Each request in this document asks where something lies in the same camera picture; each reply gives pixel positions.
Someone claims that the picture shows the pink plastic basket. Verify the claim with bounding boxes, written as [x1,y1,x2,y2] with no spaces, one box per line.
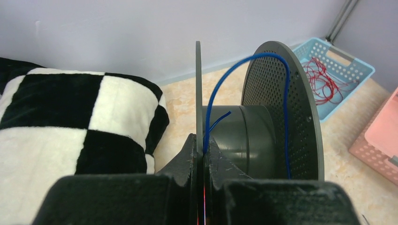
[348,90,398,185]

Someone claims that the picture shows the black white checkered pillow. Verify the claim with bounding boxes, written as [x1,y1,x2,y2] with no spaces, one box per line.
[0,58,169,225]

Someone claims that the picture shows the red wire bundle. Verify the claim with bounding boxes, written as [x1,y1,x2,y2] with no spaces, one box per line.
[301,57,361,106]

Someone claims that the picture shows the dark grey cable spool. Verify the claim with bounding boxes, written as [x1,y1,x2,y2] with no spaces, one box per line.
[197,41,325,181]

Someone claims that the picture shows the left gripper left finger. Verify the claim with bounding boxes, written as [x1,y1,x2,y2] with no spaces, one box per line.
[158,134,198,225]

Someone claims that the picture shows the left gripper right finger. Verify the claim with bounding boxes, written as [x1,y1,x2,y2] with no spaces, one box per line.
[204,136,251,225]

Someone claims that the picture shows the thin blue cable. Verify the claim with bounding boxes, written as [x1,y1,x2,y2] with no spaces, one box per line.
[202,52,292,180]

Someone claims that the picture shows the blue plastic basket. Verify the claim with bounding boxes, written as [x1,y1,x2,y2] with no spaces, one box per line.
[293,37,375,122]

